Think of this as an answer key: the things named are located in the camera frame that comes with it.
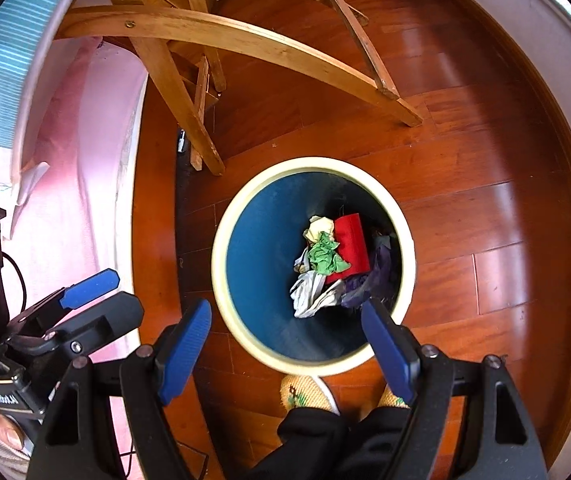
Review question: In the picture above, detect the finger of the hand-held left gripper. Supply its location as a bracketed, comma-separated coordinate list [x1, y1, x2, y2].
[40, 292, 145, 361]
[8, 269, 120, 341]

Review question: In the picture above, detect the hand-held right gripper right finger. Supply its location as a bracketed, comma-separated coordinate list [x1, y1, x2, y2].
[360, 298, 549, 480]

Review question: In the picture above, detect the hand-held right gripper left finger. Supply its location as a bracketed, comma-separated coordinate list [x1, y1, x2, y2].
[26, 298, 212, 480]

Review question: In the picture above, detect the purple plastic bag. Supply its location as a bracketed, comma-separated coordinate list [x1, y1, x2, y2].
[340, 255, 399, 311]

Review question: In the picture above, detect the white paper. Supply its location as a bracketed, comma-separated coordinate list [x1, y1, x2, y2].
[290, 252, 346, 319]

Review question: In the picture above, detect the red printed packet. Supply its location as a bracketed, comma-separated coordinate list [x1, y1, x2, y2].
[325, 213, 371, 285]

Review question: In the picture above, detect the green paper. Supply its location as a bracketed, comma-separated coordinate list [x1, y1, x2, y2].
[308, 232, 352, 276]

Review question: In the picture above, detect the round dark trash bin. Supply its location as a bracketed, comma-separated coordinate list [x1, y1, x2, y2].
[212, 156, 417, 378]

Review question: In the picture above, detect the pale yellow wrapper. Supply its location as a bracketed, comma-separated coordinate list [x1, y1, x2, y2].
[304, 215, 336, 243]

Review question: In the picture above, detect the person's right yellow slipper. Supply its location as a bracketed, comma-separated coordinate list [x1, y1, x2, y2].
[378, 385, 411, 409]

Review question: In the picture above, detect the person's yellow slipper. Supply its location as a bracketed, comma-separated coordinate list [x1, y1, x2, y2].
[378, 385, 411, 409]
[280, 374, 341, 416]

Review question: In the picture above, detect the person's right leg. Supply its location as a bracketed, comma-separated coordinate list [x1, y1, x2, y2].
[335, 405, 416, 480]

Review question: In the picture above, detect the pink bed sheet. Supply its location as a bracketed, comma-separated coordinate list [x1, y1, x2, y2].
[0, 37, 149, 361]

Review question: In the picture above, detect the person's left yellow slipper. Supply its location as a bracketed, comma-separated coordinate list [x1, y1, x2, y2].
[280, 374, 341, 416]

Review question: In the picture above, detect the black cable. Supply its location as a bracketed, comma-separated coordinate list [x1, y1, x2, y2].
[0, 252, 27, 311]

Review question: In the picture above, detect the wooden chair frame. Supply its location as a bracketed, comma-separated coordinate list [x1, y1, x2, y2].
[56, 0, 423, 176]

